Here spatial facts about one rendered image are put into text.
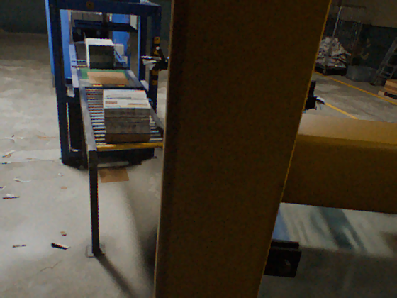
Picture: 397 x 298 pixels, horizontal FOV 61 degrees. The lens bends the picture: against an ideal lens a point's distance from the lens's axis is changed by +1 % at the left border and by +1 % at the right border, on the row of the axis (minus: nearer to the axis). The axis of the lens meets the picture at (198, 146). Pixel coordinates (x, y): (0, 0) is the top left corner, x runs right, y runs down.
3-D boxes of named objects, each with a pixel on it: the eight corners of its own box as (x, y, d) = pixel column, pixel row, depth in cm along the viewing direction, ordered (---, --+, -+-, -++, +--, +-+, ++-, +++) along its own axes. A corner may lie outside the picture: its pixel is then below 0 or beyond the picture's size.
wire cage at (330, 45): (347, 76, 899) (368, 6, 827) (322, 76, 871) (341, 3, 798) (317, 66, 1001) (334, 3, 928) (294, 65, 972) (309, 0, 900)
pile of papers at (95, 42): (115, 68, 388) (115, 45, 377) (88, 67, 378) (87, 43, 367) (111, 61, 420) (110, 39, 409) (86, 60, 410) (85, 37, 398)
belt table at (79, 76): (142, 96, 337) (143, 86, 333) (74, 96, 315) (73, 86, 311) (130, 78, 396) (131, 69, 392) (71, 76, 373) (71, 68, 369)
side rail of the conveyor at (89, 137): (97, 167, 207) (97, 150, 202) (88, 168, 205) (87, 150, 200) (85, 98, 319) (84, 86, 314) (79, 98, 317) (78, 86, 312)
